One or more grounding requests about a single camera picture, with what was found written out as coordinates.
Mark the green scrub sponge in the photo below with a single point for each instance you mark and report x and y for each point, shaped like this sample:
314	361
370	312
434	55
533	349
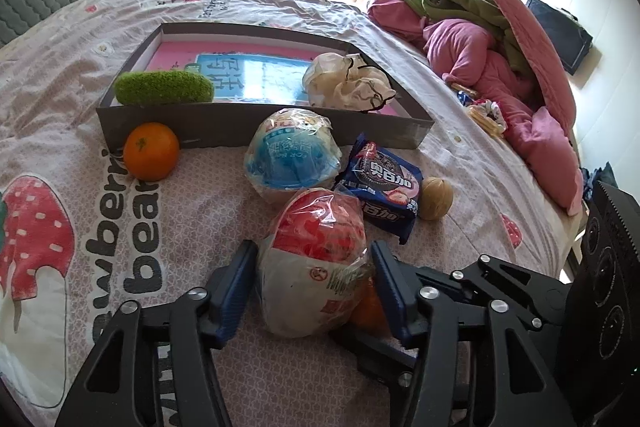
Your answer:
162	87

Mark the dark blue cloth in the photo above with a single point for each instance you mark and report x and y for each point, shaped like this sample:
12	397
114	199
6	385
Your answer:
597	182

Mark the blue bagged snack cup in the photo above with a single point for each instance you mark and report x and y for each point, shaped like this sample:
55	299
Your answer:
292	154

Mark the small blue snack packet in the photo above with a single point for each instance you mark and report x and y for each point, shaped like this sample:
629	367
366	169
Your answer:
467	96

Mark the walnut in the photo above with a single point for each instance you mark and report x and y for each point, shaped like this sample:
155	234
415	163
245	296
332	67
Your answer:
436	198

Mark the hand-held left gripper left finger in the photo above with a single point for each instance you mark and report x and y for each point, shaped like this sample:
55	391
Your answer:
234	297

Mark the cream mesh pouch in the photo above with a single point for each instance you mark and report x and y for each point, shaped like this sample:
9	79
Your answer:
345	82

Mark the patterned white cloth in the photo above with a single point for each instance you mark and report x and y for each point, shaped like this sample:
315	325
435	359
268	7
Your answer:
490	107

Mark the pink quilted cushion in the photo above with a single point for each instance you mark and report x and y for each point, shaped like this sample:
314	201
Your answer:
530	42

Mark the red bagged snack cup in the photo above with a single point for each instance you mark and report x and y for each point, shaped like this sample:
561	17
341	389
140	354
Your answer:
312	257

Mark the orange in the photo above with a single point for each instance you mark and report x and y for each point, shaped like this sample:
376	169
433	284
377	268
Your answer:
151	152
367	312

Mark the pink quilt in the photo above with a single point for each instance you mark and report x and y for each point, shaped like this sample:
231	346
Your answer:
465	52

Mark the black television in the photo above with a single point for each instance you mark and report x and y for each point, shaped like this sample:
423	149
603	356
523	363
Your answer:
560	34

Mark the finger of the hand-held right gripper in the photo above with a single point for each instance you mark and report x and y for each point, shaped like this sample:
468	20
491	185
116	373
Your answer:
382	357
520	279

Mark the large cracker packet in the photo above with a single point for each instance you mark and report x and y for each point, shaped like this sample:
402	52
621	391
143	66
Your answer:
485	122

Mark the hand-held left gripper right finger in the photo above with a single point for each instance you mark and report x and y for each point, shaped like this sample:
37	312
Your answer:
395	302

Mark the small cracker packet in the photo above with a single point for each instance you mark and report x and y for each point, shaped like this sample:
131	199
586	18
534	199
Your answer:
457	85

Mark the grey cardboard box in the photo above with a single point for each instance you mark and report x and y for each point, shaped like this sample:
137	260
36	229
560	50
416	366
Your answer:
225	127

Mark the printed bed sheet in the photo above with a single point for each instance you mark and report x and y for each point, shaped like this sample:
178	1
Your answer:
75	107

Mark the blue cookie packet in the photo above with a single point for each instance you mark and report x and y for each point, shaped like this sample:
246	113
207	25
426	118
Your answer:
380	187

